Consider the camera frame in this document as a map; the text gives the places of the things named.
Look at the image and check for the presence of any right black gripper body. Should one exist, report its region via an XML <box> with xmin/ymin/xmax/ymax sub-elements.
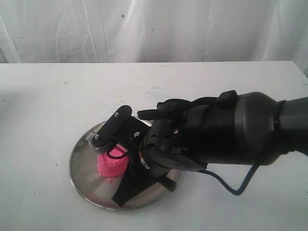
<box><xmin>141</xmin><ymin>117</ymin><xmax>207</xmax><ymax>178</ymax></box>

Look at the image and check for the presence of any black knife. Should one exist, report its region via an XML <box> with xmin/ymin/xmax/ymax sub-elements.
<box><xmin>112</xmin><ymin>154</ymin><xmax>158</xmax><ymax>207</ymax></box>

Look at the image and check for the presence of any pink clay mound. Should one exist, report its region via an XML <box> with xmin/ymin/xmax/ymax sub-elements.
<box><xmin>97</xmin><ymin>144</ymin><xmax>129</xmax><ymax>179</ymax></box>

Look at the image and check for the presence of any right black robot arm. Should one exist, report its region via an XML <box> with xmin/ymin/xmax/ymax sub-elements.
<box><xmin>137</xmin><ymin>90</ymin><xmax>308</xmax><ymax>195</ymax></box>

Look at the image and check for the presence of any round steel plate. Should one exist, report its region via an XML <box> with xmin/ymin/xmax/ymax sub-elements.
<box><xmin>69</xmin><ymin>123</ymin><xmax>181</xmax><ymax>210</ymax></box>

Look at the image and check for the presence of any white backdrop curtain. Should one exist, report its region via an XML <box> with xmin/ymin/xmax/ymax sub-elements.
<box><xmin>0</xmin><ymin>0</ymin><xmax>308</xmax><ymax>73</ymax></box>

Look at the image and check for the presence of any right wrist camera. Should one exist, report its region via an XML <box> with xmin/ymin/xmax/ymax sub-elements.
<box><xmin>89</xmin><ymin>105</ymin><xmax>150</xmax><ymax>155</ymax></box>

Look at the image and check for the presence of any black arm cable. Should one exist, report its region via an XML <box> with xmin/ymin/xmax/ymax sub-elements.
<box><xmin>199</xmin><ymin>163</ymin><xmax>259</xmax><ymax>197</ymax></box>

